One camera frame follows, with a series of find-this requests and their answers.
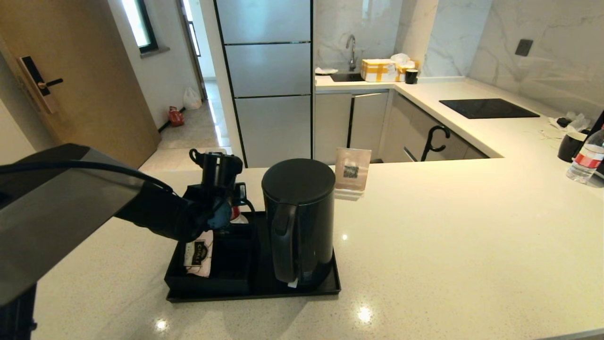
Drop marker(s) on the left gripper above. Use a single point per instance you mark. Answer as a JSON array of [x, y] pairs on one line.
[[207, 212]]

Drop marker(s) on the clear plastic water bottle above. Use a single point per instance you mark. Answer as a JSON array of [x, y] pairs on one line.
[[586, 159], [235, 213]]

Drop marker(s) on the black electric kettle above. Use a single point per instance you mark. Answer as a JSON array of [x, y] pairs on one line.
[[302, 226]]

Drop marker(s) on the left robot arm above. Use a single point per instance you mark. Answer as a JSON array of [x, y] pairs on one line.
[[71, 217]]

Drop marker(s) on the pink tea bag packet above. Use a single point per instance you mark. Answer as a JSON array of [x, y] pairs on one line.
[[198, 257]]

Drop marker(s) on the small black cup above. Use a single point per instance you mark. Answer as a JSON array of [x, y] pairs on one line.
[[411, 76]]

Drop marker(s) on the black compartment box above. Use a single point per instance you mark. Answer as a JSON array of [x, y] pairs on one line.
[[231, 264]]

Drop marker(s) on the black serving tray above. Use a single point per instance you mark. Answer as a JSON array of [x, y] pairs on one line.
[[236, 297]]

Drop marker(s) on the red bag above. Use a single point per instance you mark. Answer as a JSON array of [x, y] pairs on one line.
[[176, 117]]

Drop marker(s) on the white plastic bag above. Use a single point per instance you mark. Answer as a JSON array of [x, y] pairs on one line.
[[191, 99]]

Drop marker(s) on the grey cabinet door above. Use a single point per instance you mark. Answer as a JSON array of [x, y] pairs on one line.
[[330, 132], [368, 127]]

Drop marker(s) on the QR code sign stand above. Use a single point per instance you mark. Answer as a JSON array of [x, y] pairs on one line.
[[351, 170]]

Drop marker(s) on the silver refrigerator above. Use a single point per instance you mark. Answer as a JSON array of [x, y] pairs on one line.
[[269, 71]]

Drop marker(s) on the brown wooden door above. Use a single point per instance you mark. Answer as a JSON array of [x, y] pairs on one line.
[[94, 94]]

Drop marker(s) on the white cloth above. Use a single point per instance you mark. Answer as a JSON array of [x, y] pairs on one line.
[[326, 71]]

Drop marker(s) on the kitchen sink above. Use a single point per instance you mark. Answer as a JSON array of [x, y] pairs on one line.
[[348, 77]]

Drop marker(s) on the dark framed window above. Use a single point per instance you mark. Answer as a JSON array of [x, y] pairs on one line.
[[137, 23]]

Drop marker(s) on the grey drawer cabinet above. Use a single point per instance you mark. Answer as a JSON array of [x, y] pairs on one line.
[[406, 127]]

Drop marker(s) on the chrome faucet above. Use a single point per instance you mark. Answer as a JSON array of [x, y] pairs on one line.
[[352, 50]]

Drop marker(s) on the large yellow taped box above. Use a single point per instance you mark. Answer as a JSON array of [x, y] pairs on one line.
[[378, 70]]

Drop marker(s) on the white crumpled tissue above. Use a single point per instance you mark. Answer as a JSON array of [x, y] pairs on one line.
[[401, 58]]

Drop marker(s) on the black induction cooktop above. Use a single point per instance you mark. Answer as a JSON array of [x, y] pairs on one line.
[[488, 108]]

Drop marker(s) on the black mug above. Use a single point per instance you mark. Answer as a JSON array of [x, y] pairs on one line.
[[570, 147]]

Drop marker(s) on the crumpled clear plastic wrap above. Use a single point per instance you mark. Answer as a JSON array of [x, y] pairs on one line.
[[574, 123]]

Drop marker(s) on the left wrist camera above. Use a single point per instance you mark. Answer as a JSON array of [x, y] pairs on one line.
[[240, 193]]

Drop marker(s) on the grey wall socket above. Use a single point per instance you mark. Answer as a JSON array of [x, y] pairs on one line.
[[524, 47]]

